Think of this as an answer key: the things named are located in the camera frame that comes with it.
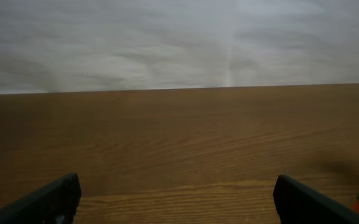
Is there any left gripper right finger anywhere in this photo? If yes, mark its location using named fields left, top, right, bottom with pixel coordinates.
left=273, top=174, right=359, bottom=224

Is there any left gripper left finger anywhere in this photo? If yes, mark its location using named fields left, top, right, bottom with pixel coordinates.
left=0, top=172, right=82, bottom=224

